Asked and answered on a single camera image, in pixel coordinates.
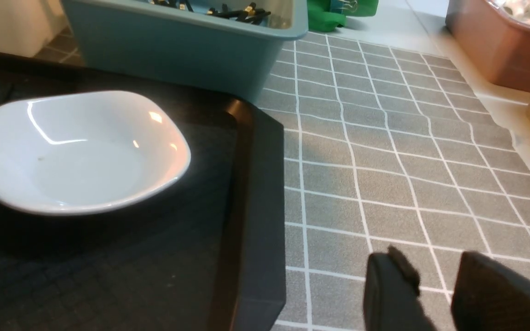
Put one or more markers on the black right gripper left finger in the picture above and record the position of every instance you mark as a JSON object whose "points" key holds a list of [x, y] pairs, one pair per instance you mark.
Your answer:
{"points": [[391, 298]]}

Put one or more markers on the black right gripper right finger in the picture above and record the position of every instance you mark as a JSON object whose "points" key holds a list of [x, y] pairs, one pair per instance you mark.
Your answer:
{"points": [[488, 296]]}

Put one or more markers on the white square sauce dish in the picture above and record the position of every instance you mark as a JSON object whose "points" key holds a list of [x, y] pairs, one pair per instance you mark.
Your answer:
{"points": [[87, 153]]}

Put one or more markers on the grey checked table mat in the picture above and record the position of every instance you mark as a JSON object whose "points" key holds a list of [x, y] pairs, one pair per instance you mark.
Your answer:
{"points": [[387, 147]]}

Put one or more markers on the black plastic serving tray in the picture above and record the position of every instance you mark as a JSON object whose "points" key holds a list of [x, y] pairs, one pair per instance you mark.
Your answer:
{"points": [[207, 254]]}

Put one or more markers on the brown plastic bin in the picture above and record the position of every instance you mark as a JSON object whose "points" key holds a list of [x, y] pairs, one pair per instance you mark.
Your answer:
{"points": [[497, 44]]}

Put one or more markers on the green backdrop cloth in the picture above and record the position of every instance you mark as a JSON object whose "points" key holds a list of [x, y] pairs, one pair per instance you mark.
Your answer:
{"points": [[327, 15]]}

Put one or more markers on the teal plastic chopstick bin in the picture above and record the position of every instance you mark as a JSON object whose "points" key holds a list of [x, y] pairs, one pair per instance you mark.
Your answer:
{"points": [[186, 46]]}

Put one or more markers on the large white plastic tub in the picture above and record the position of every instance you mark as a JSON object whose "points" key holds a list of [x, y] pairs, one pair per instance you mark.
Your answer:
{"points": [[26, 26]]}

